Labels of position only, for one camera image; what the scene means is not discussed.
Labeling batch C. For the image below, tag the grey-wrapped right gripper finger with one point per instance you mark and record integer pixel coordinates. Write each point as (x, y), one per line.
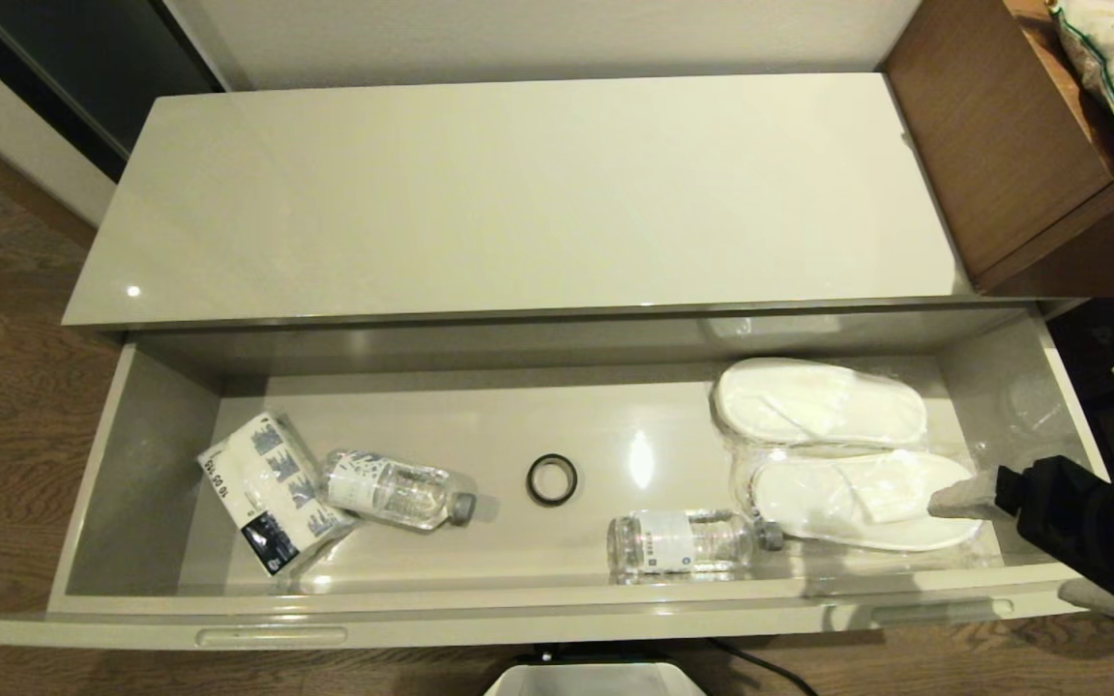
(1103, 599)
(968, 498)

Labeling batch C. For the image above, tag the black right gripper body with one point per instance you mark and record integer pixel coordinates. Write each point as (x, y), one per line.
(1070, 512)

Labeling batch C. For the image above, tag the bagged white slippers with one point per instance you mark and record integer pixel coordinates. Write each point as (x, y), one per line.
(857, 498)
(808, 401)

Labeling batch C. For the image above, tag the clear water bottle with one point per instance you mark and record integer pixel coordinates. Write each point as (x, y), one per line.
(393, 491)
(683, 546)

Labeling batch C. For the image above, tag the beige long drawer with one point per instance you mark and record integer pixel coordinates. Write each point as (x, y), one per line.
(480, 425)

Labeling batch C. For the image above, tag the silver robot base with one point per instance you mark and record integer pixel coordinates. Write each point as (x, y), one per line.
(596, 681)

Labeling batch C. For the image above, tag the brown wooden desk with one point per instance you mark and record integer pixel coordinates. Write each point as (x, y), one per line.
(1002, 145)

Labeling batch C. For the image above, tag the beige glossy cabinet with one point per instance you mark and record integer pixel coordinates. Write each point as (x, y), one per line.
(518, 193)

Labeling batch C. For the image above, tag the white blue tissue pack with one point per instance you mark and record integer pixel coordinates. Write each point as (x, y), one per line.
(272, 488)

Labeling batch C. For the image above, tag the black glass panel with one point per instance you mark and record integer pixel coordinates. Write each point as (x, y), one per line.
(83, 58)

